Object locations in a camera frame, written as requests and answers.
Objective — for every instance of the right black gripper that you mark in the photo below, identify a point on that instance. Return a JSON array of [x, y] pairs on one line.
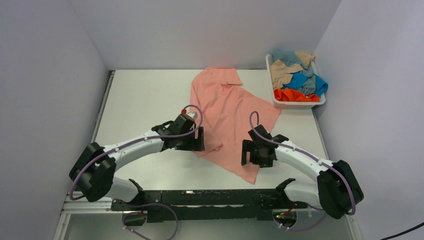
[[247, 145]]

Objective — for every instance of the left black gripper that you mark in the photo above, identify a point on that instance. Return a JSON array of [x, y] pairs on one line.
[[196, 144]]

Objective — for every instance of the pink t shirt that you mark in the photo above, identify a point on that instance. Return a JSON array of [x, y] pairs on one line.
[[226, 108]]

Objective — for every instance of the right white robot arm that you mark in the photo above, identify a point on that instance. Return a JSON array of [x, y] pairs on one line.
[[334, 190]]

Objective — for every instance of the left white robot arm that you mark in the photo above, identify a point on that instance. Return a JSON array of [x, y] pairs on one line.
[[93, 174]]

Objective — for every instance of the beige t shirt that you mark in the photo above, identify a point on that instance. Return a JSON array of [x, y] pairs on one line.
[[281, 71]]

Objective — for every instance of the bright blue t shirt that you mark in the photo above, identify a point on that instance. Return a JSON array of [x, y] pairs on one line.
[[307, 83]]

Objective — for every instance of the grey blue t shirt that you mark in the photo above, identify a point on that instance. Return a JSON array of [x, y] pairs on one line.
[[290, 58]]

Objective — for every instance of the white plastic laundry basket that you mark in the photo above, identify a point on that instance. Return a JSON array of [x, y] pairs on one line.
[[287, 105]]

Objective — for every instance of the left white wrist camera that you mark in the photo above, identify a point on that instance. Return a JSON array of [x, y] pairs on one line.
[[191, 114]]

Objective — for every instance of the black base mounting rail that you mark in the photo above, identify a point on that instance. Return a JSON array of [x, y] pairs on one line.
[[158, 206]]

